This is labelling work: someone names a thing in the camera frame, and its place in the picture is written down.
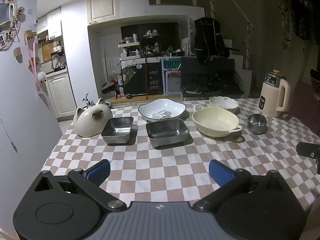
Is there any large steel square tray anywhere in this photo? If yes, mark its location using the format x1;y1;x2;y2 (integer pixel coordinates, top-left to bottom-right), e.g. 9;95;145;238
146;119;190;149

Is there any black lettered board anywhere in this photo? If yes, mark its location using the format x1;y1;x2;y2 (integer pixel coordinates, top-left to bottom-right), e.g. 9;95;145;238
144;62;163;96

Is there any white base kitchen cabinet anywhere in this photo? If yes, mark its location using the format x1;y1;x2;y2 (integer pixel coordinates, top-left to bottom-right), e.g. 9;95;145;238
46;71;75;118

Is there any stair railing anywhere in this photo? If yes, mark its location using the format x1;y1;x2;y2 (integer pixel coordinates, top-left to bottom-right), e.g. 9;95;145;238
212;0;253;69

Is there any wall photo collage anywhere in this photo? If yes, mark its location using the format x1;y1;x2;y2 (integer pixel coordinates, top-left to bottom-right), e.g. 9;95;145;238
0;0;27;52

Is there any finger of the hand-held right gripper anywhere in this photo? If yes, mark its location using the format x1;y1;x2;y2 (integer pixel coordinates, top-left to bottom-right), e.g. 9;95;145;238
296;142;320;174

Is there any brown white checkered tablecloth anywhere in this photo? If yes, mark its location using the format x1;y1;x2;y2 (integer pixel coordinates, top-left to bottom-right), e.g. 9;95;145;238
44;97;320;213

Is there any white shelf rack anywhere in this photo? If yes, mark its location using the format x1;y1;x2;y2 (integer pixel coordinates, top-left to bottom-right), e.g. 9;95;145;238
118;41;142;60

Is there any cream cat-shaped ceramic bowl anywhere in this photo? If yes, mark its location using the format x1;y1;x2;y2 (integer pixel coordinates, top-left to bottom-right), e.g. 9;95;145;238
73;97;113;138

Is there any small round steel bowl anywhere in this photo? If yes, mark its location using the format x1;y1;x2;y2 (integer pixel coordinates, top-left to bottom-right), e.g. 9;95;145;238
247;114;267;134

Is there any pink lanyard with plush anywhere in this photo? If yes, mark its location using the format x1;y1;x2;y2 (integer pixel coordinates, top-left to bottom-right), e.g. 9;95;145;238
24;30;47;95

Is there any silver metal ornament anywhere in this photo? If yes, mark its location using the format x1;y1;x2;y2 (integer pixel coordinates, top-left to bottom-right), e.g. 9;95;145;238
82;93;95;109

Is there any small steel square tray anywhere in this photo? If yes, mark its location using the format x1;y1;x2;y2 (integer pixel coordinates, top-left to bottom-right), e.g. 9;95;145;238
101;116;134;145

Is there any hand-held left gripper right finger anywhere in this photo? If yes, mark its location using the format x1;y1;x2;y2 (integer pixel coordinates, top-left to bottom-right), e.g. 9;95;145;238
192;159;288;212

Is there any black jacket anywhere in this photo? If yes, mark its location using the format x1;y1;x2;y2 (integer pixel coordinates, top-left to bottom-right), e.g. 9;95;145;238
194;17;229;65

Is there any cream two-handled baking dish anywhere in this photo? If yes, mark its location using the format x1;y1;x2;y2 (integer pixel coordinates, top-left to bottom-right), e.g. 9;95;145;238
192;104;243;138

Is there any white blue-rimmed plate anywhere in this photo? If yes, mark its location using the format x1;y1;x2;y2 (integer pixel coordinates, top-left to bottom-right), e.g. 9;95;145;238
138;99;187;122

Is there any white scalloped yellow-rimmed bowl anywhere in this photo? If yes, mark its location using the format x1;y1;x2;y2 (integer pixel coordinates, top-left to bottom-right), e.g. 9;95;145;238
209;96;239;114

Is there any black sofa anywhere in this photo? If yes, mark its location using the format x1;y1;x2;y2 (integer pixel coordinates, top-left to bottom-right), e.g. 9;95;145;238
180;57;244;98

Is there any beige electric kettle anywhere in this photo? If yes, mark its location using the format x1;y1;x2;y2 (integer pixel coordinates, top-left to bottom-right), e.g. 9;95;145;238
258;69;291;118

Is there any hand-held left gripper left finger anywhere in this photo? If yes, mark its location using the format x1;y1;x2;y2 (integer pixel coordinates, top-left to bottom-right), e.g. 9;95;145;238
34;159;127;213

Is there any white panelled cabinet door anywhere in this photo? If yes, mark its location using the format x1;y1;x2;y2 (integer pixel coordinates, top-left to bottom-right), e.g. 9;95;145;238
86;0;119;24

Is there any white wall kitchen cabinet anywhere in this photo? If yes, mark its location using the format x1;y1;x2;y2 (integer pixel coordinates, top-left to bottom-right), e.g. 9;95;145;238
37;7;62;42

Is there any dark hanging garment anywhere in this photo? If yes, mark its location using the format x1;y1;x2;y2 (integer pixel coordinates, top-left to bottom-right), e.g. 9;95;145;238
280;0;320;53

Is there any black dish rack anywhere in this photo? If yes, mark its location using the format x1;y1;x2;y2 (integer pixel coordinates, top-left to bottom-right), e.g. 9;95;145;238
51;51;67;72

